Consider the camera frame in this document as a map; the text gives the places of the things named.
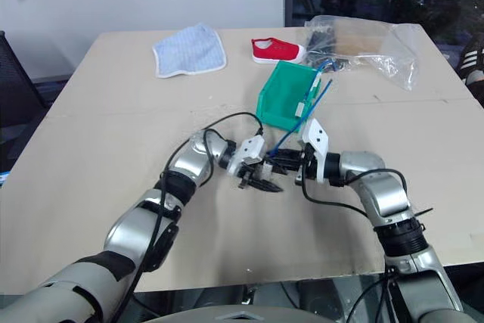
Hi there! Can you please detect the grey rounded cover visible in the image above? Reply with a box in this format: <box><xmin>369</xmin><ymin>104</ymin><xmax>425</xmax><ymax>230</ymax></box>
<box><xmin>146</xmin><ymin>303</ymin><xmax>343</xmax><ymax>323</ymax></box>

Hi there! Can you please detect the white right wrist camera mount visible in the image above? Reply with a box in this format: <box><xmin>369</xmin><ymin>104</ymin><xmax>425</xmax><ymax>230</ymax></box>
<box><xmin>299</xmin><ymin>118</ymin><xmax>329</xmax><ymax>182</ymax></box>

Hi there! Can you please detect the black white striped sneaker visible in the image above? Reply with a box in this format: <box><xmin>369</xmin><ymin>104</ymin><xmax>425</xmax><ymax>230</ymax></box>
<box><xmin>455</xmin><ymin>34</ymin><xmax>484</xmax><ymax>88</ymax></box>

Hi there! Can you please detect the black cable bundle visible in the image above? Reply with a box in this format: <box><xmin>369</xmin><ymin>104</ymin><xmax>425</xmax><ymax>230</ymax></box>
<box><xmin>305</xmin><ymin>26</ymin><xmax>355</xmax><ymax>73</ymax></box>

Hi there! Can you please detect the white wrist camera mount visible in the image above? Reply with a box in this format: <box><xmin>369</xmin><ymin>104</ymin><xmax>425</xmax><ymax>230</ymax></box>
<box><xmin>228</xmin><ymin>135</ymin><xmax>267</xmax><ymax>179</ymax></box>
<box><xmin>299</xmin><ymin>118</ymin><xmax>329</xmax><ymax>182</ymax></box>

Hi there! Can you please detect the clear plastic bag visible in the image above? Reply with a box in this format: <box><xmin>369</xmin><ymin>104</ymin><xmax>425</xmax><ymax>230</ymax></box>
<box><xmin>303</xmin><ymin>14</ymin><xmax>421</xmax><ymax>92</ymax></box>

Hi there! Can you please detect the red canvas shoe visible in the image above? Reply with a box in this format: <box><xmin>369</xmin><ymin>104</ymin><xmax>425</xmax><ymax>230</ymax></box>
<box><xmin>250</xmin><ymin>36</ymin><xmax>307</xmax><ymax>65</ymax></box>

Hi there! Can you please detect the blue white striped cloth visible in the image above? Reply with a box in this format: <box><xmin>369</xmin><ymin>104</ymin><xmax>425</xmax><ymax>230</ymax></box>
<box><xmin>151</xmin><ymin>22</ymin><xmax>228</xmax><ymax>80</ymax></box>

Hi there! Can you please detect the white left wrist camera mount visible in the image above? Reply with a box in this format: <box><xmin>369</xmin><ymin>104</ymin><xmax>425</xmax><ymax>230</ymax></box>
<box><xmin>228</xmin><ymin>135</ymin><xmax>267</xmax><ymax>179</ymax></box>

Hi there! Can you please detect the brown cardboard piece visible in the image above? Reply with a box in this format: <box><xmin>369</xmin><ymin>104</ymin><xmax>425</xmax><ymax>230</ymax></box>
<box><xmin>334</xmin><ymin>20</ymin><xmax>395</xmax><ymax>56</ymax></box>

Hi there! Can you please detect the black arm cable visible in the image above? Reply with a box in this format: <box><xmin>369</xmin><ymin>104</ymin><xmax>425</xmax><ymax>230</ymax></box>
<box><xmin>112</xmin><ymin>111</ymin><xmax>265</xmax><ymax>323</ymax></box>
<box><xmin>300</xmin><ymin>167</ymin><xmax>410</xmax><ymax>222</ymax></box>

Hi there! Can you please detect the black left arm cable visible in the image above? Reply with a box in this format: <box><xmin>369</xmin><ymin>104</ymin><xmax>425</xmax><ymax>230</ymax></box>
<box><xmin>112</xmin><ymin>111</ymin><xmax>265</xmax><ymax>323</ymax></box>

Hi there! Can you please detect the blue cable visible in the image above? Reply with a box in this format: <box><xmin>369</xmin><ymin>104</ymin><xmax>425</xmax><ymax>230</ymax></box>
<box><xmin>265</xmin><ymin>78</ymin><xmax>334</xmax><ymax>160</ymax></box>
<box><xmin>302</xmin><ymin>57</ymin><xmax>342</xmax><ymax>113</ymax></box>

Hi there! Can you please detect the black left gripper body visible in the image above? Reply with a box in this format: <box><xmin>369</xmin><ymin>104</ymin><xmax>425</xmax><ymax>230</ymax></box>
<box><xmin>236</xmin><ymin>162</ymin><xmax>266</xmax><ymax>190</ymax></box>

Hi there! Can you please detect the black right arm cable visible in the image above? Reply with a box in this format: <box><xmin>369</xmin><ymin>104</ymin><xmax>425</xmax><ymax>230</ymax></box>
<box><xmin>300</xmin><ymin>167</ymin><xmax>410</xmax><ymax>222</ymax></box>

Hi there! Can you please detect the black office chair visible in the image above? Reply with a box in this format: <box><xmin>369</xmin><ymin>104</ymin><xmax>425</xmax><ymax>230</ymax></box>
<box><xmin>0</xmin><ymin>29</ymin><xmax>51</xmax><ymax>130</ymax></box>

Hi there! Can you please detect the green plastic bin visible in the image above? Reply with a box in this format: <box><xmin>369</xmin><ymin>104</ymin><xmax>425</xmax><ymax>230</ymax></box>
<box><xmin>256</xmin><ymin>59</ymin><xmax>324</xmax><ymax>135</ymax></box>

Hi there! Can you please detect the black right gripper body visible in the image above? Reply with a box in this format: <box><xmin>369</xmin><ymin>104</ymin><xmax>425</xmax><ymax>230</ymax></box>
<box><xmin>294</xmin><ymin>144</ymin><xmax>318</xmax><ymax>187</ymax></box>

